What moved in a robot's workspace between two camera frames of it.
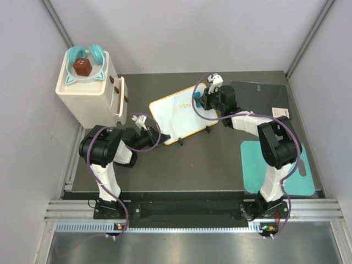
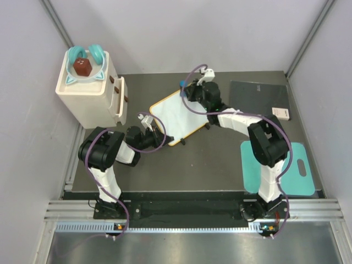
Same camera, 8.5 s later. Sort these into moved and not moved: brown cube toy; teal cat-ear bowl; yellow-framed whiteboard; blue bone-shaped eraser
Moved: blue bone-shaped eraser
Not moved: teal cat-ear bowl; yellow-framed whiteboard; brown cube toy
